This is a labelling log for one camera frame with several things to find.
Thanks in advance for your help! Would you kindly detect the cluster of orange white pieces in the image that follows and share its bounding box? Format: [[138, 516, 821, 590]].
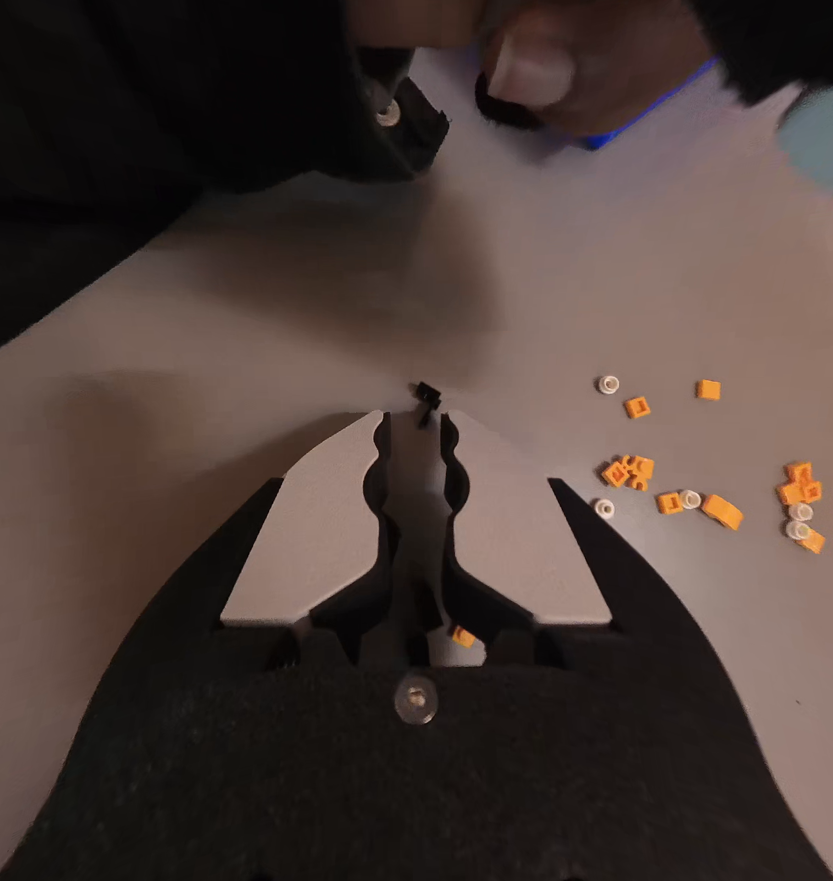
[[594, 375, 827, 556]]

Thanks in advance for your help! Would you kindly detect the pale teal object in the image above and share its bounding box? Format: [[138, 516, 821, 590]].
[[777, 89, 833, 197]]

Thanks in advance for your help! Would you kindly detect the small black lego piece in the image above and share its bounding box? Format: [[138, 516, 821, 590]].
[[410, 380, 444, 429]]

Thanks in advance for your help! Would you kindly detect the person's left hand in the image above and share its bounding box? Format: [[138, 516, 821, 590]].
[[346, 0, 720, 139]]

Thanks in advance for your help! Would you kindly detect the person's black jacket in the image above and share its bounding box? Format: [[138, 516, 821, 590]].
[[0, 0, 204, 360]]

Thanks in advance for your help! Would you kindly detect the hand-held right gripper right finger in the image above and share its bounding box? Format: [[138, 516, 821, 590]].
[[440, 409, 613, 664]]

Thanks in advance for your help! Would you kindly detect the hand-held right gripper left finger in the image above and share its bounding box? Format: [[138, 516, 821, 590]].
[[220, 409, 400, 665]]

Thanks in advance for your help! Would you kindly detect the person's left forearm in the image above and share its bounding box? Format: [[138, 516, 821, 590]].
[[690, 0, 833, 106]]

